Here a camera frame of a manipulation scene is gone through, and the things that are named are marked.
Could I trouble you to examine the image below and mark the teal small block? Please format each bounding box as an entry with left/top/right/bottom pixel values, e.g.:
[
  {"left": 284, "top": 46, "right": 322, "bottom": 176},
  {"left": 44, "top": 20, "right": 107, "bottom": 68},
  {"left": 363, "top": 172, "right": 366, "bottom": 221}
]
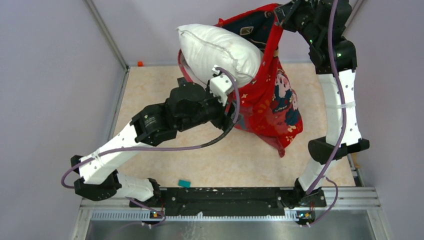
[{"left": 177, "top": 179, "right": 191, "bottom": 188}]

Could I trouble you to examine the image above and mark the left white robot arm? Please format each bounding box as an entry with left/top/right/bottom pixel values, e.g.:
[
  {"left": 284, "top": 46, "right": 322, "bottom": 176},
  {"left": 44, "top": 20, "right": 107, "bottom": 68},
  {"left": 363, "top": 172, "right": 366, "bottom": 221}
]
[{"left": 70, "top": 75, "right": 240, "bottom": 207}]

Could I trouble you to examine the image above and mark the aluminium front rail frame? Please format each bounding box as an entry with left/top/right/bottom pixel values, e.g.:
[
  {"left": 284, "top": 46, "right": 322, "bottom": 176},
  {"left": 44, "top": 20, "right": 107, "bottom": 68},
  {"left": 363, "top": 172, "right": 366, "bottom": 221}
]
[{"left": 72, "top": 186, "right": 393, "bottom": 240}]

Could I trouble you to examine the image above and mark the wooden peg lower right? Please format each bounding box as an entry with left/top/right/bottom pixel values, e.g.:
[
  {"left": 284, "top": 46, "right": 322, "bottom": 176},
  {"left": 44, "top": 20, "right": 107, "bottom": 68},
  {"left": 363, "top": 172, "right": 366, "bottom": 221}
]
[{"left": 351, "top": 153, "right": 361, "bottom": 169}]

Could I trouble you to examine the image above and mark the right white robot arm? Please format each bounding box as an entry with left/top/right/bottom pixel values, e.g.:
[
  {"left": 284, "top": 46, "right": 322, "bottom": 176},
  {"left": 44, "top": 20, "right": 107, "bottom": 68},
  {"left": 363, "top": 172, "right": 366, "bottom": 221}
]
[{"left": 274, "top": 0, "right": 370, "bottom": 206}]

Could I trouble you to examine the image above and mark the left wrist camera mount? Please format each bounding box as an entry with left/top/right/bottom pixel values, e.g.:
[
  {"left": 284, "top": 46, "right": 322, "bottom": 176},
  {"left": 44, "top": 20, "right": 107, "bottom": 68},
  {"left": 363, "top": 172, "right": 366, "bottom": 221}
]
[{"left": 208, "top": 65, "right": 237, "bottom": 106}]

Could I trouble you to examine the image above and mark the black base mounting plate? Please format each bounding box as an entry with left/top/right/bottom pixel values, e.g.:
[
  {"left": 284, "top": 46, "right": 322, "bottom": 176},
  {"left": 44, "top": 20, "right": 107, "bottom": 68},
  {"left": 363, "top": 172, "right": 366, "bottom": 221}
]
[{"left": 143, "top": 187, "right": 327, "bottom": 217}]

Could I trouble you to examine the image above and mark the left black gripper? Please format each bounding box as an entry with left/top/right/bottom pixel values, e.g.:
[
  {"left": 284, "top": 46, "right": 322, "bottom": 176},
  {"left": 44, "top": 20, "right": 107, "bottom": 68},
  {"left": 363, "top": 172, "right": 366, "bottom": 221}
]
[{"left": 176, "top": 78, "right": 243, "bottom": 132}]

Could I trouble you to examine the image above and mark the red patterned pillowcase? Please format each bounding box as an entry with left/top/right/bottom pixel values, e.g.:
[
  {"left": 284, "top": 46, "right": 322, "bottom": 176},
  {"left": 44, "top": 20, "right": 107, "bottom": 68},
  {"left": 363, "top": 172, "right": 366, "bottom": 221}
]
[{"left": 178, "top": 3, "right": 303, "bottom": 157}]

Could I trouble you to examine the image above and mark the white pillow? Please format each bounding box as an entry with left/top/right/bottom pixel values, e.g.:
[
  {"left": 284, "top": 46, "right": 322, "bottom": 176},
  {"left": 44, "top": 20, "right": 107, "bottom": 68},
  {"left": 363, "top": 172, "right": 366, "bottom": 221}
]
[{"left": 176, "top": 23, "right": 263, "bottom": 88}]

